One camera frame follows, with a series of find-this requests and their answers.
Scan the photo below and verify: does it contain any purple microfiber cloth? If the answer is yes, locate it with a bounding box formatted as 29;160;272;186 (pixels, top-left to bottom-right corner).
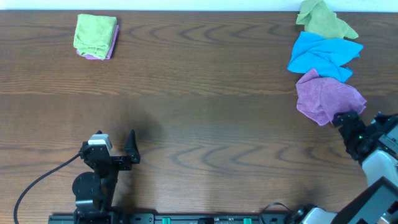
296;68;366;126

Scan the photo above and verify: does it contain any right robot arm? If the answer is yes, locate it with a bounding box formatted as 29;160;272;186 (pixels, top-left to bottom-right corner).
285;111;397;223

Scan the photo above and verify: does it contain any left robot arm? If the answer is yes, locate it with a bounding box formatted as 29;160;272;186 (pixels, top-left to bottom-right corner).
72;129;141;223

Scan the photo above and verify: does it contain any crumpled blue cloth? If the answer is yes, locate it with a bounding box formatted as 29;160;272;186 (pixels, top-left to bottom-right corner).
287;32;363;83

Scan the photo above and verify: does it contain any folded pink cloth under green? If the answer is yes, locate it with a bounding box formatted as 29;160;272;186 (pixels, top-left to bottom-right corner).
84;24;119;60

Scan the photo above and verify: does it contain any crumpled olive green cloth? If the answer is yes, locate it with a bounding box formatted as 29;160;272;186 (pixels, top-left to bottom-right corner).
296;0;359;39

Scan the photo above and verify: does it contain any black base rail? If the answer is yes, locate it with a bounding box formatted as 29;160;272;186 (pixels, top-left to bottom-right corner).
48;212;290;224

